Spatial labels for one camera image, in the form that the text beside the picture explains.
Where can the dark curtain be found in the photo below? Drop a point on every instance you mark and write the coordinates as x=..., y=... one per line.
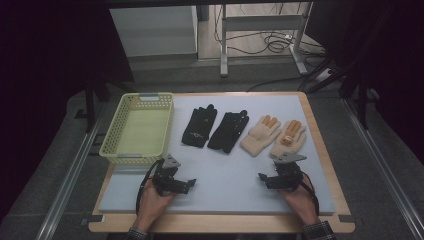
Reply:
x=43, y=66
x=393, y=60

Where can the person's right hand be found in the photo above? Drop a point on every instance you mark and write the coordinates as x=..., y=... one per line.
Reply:
x=301, y=201

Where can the yellow-green plastic basket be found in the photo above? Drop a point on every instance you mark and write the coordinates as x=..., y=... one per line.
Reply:
x=143, y=130

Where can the grey table bracket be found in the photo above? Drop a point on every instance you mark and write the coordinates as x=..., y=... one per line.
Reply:
x=92, y=219
x=346, y=218

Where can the person's left hand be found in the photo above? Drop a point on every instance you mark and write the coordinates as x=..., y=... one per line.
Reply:
x=153, y=206

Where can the wooden table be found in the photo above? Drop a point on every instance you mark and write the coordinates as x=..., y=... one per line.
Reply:
x=216, y=224

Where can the white power strip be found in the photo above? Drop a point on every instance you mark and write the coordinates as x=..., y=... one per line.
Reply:
x=322, y=75

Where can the cream glove orange fingers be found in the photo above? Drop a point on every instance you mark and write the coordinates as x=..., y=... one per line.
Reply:
x=299, y=138
x=258, y=136

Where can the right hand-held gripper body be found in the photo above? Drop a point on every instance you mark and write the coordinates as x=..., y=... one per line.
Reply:
x=287, y=173

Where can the grey metal desk frame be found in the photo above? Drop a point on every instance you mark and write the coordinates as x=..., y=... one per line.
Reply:
x=224, y=43

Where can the black stand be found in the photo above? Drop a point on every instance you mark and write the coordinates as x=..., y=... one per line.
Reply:
x=362, y=103
x=89, y=106

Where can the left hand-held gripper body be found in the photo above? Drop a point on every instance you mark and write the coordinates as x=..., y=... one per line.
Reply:
x=166, y=176

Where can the black glove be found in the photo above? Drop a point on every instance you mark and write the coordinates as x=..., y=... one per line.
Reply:
x=199, y=128
x=228, y=131

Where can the white cabinet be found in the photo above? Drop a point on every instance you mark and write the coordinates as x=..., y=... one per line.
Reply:
x=153, y=31

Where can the aluminium rail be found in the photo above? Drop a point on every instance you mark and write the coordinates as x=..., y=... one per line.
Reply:
x=70, y=180
x=383, y=170

